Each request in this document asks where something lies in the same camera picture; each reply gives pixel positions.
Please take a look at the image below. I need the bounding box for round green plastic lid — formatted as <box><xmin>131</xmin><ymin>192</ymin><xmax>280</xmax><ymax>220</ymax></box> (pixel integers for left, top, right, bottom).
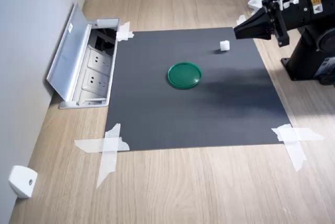
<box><xmin>167</xmin><ymin>62</ymin><xmax>203</xmax><ymax>90</ymax></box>

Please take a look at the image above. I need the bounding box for dark grey table mat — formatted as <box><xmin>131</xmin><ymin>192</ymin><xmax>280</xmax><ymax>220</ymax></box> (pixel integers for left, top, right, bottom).
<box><xmin>104</xmin><ymin>27</ymin><xmax>292</xmax><ymax>152</ymax></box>

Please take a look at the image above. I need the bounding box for white power socket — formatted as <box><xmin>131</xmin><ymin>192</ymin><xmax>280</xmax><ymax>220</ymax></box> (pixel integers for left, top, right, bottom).
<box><xmin>81</xmin><ymin>69</ymin><xmax>109</xmax><ymax>93</ymax></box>
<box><xmin>86</xmin><ymin>48</ymin><xmax>113</xmax><ymax>73</ymax></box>

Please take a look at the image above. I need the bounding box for grey cable duct box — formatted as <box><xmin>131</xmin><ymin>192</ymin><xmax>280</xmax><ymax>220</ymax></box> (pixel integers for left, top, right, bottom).
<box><xmin>59</xmin><ymin>18</ymin><xmax>121</xmax><ymax>109</ymax></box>

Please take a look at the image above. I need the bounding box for silver cable duct lid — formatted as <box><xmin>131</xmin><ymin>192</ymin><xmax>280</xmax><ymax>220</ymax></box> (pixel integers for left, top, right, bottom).
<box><xmin>46</xmin><ymin>2</ymin><xmax>92</xmax><ymax>103</ymax></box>

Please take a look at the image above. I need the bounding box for grey partition wall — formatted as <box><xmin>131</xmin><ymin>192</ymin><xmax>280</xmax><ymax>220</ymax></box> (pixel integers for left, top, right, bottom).
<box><xmin>0</xmin><ymin>0</ymin><xmax>102</xmax><ymax>224</ymax></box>

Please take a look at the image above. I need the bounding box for small white table bracket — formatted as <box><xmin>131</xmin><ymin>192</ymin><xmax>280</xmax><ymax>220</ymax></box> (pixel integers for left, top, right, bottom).
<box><xmin>8</xmin><ymin>165</ymin><xmax>39</xmax><ymax>199</ymax></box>

